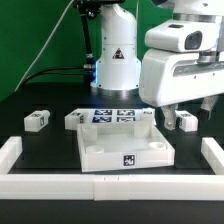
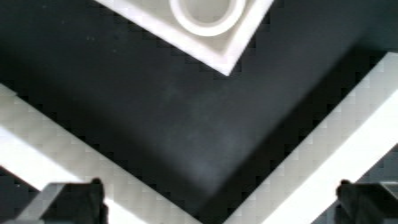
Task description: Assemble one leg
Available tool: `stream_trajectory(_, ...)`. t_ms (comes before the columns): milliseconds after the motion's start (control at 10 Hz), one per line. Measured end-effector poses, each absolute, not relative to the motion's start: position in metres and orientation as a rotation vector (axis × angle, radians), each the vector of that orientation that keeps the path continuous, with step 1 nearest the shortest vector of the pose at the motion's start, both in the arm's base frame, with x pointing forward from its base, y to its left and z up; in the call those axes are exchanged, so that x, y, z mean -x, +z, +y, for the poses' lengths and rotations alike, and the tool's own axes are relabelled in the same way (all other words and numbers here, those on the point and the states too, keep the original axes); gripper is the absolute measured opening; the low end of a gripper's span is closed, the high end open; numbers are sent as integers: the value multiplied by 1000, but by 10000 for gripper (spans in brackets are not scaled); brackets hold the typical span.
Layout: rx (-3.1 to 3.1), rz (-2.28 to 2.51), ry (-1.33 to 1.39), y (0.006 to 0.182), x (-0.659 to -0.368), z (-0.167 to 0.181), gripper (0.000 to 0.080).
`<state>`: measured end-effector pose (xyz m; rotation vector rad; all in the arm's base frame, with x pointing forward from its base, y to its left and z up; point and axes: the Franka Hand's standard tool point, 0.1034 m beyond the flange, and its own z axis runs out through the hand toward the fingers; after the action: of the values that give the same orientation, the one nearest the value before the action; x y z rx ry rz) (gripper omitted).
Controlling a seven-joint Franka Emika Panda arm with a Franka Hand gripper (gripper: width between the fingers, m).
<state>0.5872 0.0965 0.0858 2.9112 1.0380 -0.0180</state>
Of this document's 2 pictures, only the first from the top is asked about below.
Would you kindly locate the marker sheet with tags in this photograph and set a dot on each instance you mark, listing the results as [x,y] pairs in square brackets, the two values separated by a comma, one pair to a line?
[111,115]

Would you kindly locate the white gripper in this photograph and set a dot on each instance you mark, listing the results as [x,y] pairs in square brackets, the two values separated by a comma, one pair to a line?
[168,78]

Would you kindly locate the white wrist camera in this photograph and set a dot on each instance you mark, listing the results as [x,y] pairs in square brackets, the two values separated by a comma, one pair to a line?
[183,36]

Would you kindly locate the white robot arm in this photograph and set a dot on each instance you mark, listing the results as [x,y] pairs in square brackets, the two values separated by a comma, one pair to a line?
[118,70]

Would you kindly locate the white square tabletop tray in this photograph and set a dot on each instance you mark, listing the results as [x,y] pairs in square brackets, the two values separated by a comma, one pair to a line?
[117,146]

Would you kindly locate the white U-shaped fence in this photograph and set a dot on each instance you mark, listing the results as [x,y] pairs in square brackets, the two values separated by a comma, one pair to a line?
[111,187]

